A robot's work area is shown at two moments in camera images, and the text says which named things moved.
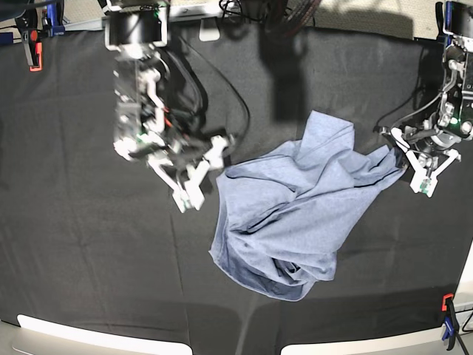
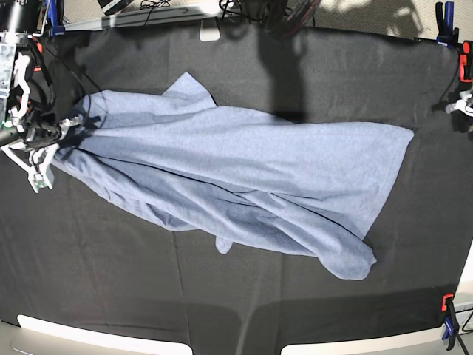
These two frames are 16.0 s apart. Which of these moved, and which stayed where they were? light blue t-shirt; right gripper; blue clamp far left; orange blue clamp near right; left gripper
Moved: left gripper; light blue t-shirt; right gripper
Stayed: orange blue clamp near right; blue clamp far left
